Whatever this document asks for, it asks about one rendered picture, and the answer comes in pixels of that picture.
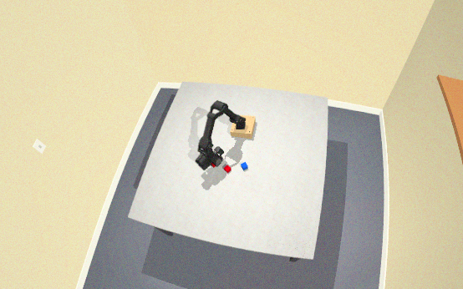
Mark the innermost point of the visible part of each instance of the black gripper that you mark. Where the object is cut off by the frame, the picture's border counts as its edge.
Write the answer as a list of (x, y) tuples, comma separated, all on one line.
[(207, 164)]

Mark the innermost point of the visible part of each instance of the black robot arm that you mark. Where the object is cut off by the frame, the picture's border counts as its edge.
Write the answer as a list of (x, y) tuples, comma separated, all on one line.
[(205, 142)]

